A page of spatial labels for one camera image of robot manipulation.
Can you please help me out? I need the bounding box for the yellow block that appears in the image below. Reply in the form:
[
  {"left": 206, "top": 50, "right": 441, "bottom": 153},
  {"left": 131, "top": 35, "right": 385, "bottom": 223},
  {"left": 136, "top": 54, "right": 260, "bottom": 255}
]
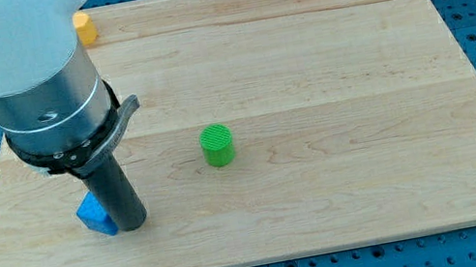
[{"left": 72, "top": 11, "right": 99, "bottom": 46}]

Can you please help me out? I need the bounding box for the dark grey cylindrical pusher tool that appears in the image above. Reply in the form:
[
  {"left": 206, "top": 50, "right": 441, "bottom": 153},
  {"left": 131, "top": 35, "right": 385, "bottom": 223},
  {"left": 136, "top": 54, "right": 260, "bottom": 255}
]
[{"left": 82, "top": 156, "right": 148, "bottom": 232}]

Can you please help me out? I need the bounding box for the green cylinder block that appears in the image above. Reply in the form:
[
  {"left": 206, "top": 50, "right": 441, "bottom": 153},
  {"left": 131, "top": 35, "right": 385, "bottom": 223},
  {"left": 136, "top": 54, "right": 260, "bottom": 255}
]
[{"left": 199, "top": 124, "right": 236, "bottom": 167}]

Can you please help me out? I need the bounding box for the light wooden board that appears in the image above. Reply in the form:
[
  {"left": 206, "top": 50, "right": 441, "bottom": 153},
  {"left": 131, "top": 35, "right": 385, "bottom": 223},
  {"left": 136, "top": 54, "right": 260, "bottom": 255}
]
[{"left": 0, "top": 0, "right": 476, "bottom": 267}]

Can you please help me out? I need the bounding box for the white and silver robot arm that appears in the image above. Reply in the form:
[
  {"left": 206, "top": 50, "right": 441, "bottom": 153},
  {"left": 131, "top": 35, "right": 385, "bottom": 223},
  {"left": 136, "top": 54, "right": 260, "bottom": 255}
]
[{"left": 0, "top": 0, "right": 148, "bottom": 231}]

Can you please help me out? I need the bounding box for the blue triangle block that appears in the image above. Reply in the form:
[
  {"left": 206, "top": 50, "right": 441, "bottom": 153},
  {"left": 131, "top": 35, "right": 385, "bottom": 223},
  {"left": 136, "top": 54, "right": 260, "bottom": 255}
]
[{"left": 76, "top": 192, "right": 119, "bottom": 236}]

